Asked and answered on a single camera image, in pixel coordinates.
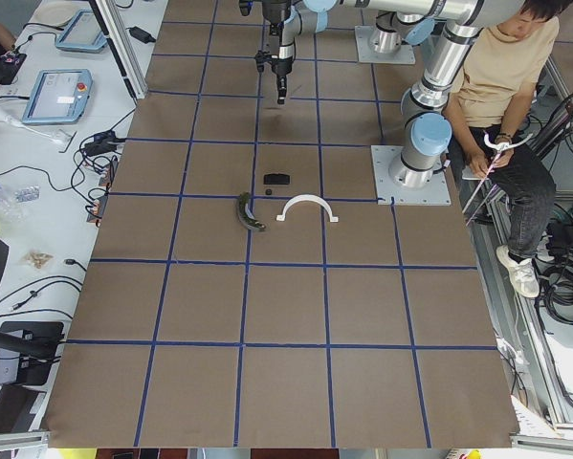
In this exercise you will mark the aluminium frame post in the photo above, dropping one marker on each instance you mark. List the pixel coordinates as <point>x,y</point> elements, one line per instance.
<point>112,27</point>

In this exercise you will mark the blue teach pendant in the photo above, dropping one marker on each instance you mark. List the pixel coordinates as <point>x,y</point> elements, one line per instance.
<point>58,97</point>
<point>82,34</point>

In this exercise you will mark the black brake pad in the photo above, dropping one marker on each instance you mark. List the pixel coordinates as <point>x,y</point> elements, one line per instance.
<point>276,179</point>

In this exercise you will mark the near blue teach pendant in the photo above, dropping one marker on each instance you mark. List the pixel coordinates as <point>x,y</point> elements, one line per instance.
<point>58,97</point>

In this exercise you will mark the black power adapter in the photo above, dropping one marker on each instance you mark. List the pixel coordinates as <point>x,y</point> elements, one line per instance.
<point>102,142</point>

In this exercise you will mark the green curved brake shoe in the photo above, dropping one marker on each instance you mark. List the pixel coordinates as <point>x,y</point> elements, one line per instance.
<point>245,215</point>

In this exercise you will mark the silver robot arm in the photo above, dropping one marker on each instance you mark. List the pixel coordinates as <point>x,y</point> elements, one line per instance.
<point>427,132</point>
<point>396,30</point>

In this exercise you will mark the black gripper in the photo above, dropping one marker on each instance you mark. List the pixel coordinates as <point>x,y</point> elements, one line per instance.
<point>281,67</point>
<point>275,10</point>

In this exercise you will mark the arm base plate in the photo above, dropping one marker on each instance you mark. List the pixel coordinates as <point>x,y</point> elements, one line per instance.
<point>380,47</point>
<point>397,185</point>

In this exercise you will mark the person in beige shirt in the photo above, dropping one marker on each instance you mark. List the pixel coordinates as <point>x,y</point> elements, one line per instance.
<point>490,98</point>

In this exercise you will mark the far blue teach pendant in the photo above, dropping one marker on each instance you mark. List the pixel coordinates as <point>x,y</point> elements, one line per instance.
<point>82,34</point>

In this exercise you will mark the clear plastic water bottle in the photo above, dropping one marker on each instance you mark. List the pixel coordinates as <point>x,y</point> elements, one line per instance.
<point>10,209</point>

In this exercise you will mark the white plate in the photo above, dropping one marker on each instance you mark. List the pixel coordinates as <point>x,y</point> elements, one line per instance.
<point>55,13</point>

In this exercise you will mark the white curved plastic bracket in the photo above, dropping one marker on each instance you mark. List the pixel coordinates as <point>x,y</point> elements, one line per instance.
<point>307,200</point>

